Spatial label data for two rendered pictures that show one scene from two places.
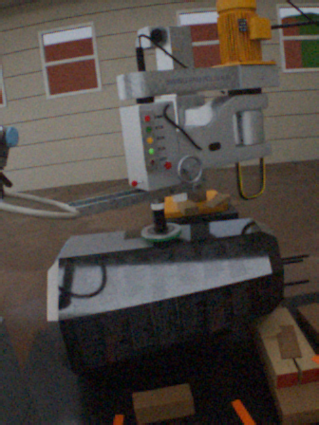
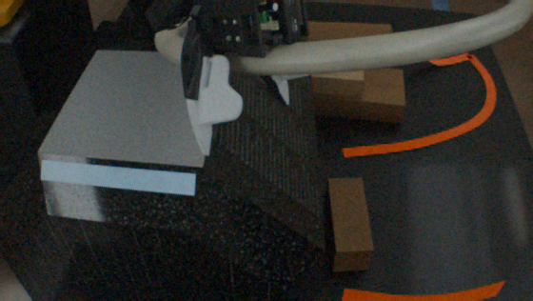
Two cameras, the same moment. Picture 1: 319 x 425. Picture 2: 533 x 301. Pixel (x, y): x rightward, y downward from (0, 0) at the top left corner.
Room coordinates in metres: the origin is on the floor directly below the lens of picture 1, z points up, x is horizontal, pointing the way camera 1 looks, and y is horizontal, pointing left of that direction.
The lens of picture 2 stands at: (1.67, 1.24, 1.56)
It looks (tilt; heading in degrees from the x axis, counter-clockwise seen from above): 46 degrees down; 276
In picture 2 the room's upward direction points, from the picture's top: straight up
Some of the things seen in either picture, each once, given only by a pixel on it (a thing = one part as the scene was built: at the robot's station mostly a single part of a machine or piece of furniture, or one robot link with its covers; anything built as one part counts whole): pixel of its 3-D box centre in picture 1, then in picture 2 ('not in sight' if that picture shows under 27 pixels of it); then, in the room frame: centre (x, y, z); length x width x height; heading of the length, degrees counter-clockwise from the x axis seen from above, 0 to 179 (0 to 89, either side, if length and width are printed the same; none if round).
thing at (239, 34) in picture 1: (240, 32); not in sight; (2.26, -0.54, 1.90); 0.31 x 0.28 x 0.40; 29
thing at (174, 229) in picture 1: (160, 230); not in sight; (1.95, 0.05, 0.87); 0.21 x 0.21 x 0.01
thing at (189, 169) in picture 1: (186, 169); not in sight; (1.91, -0.12, 1.20); 0.15 x 0.10 x 0.15; 119
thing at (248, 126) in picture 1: (247, 126); not in sight; (2.28, -0.53, 1.34); 0.19 x 0.19 x 0.20
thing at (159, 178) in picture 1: (164, 144); not in sight; (1.99, -0.02, 1.32); 0.36 x 0.22 x 0.45; 119
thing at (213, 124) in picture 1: (214, 139); not in sight; (2.13, -0.30, 1.30); 0.74 x 0.23 x 0.49; 119
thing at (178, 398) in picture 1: (163, 403); (347, 223); (1.51, 0.14, 0.07); 0.30 x 0.12 x 0.12; 97
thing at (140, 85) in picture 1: (201, 83); not in sight; (2.13, -0.26, 1.62); 0.96 x 0.25 x 0.17; 119
